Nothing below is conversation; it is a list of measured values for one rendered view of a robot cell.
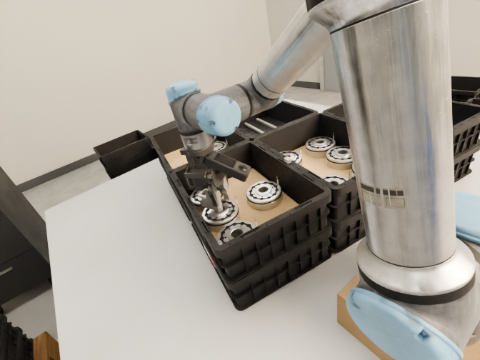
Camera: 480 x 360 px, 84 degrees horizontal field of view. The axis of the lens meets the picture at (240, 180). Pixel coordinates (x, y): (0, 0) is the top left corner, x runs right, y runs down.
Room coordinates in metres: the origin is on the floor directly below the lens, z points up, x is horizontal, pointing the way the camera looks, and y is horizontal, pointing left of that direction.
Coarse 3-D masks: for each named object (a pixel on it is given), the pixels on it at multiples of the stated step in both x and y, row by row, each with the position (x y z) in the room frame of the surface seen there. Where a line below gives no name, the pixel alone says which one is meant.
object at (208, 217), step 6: (228, 204) 0.60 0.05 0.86; (234, 204) 0.59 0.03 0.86; (204, 210) 0.60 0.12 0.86; (210, 210) 0.59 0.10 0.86; (234, 210) 0.57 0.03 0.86; (204, 216) 0.57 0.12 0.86; (210, 216) 0.57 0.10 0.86; (216, 216) 0.56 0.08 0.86; (222, 216) 0.55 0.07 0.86; (228, 216) 0.55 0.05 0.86; (234, 216) 0.55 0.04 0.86; (210, 222) 0.54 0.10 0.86; (216, 222) 0.54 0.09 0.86; (222, 222) 0.53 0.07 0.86
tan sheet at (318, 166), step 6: (294, 150) 0.87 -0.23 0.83; (306, 156) 0.81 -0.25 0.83; (306, 162) 0.77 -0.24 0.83; (312, 162) 0.76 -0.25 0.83; (318, 162) 0.75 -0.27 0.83; (324, 162) 0.74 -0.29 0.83; (306, 168) 0.74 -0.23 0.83; (312, 168) 0.73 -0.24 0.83; (318, 168) 0.72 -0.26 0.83; (324, 168) 0.71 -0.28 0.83; (330, 168) 0.70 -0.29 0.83; (318, 174) 0.68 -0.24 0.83; (324, 174) 0.68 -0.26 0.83; (330, 174) 0.67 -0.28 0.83; (336, 174) 0.66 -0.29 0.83; (342, 174) 0.65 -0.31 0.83; (348, 174) 0.65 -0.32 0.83
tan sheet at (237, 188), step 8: (248, 176) 0.77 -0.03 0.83; (256, 176) 0.76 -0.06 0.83; (232, 184) 0.74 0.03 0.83; (240, 184) 0.73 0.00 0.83; (248, 184) 0.72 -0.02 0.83; (232, 192) 0.70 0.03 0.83; (240, 192) 0.69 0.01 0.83; (232, 200) 0.66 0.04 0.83; (240, 200) 0.65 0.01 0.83; (288, 200) 0.60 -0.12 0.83; (240, 208) 0.61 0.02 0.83; (248, 208) 0.60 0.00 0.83; (280, 208) 0.57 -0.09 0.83; (288, 208) 0.56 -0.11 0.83; (248, 216) 0.57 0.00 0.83; (256, 216) 0.56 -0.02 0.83; (264, 216) 0.55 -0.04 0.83; (272, 216) 0.54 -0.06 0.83; (216, 232) 0.53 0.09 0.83; (216, 240) 0.50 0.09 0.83
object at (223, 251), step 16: (240, 144) 0.82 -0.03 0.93; (256, 144) 0.79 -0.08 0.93; (176, 176) 0.70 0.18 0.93; (304, 176) 0.55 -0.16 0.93; (192, 208) 0.53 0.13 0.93; (304, 208) 0.44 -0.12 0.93; (272, 224) 0.41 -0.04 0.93; (208, 240) 0.41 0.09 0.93; (240, 240) 0.39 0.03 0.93; (256, 240) 0.40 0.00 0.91; (224, 256) 0.37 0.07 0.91
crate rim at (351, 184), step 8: (304, 120) 0.90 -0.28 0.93; (336, 120) 0.84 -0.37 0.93; (344, 120) 0.82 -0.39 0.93; (280, 128) 0.88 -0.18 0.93; (264, 136) 0.84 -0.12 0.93; (264, 144) 0.78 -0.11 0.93; (272, 152) 0.72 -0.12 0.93; (304, 168) 0.59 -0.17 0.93; (312, 176) 0.54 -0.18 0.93; (328, 184) 0.49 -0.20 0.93; (344, 184) 0.48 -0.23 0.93; (352, 184) 0.48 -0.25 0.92; (336, 192) 0.47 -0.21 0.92; (344, 192) 0.47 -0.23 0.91
